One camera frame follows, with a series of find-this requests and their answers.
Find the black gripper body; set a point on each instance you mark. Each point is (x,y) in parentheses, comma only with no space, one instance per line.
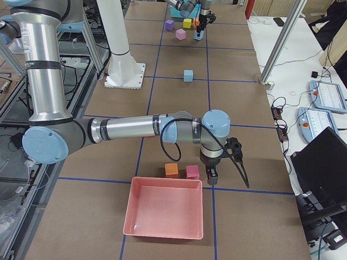
(202,18)
(210,163)

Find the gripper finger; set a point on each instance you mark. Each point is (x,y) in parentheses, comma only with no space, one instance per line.
(212,176)

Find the light blue foam cube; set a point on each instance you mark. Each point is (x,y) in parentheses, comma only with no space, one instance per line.
(188,75)
(198,36)

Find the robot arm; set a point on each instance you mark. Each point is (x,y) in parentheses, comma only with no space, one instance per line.
(53,133)
(185,8)

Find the yellow foam cube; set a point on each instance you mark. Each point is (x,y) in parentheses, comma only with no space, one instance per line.
(187,22)

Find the dark pink foam cube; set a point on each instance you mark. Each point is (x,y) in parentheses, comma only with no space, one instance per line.
(192,172)

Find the light pink foam cube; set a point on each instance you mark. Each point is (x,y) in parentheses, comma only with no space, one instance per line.
(180,34)

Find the purple foam cube near bin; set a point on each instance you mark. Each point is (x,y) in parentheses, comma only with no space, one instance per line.
(169,24)

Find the orange foam cube far side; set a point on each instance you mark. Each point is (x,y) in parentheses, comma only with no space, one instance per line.
(171,170)

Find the red plastic bin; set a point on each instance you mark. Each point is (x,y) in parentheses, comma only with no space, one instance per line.
(164,208)

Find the small metal cylinder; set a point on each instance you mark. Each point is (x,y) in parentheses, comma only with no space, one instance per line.
(269,85)

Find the black smartphone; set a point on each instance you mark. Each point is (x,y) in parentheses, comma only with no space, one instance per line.
(278,21)

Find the teach pendant tablet near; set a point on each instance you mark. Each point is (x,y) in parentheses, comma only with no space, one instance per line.
(313,121)

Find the teach pendant tablet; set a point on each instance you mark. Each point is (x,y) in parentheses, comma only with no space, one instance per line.
(328,96)
(313,121)

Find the black laptop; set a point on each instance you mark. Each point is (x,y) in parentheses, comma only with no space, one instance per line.
(321,167)

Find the teach pendant tablet far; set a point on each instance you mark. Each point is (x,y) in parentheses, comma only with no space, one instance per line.
(328,96)

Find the white camera stand base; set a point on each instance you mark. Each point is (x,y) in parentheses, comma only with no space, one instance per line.
(123,70)

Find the aluminium frame post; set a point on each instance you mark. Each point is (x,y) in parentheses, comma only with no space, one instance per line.
(282,39)

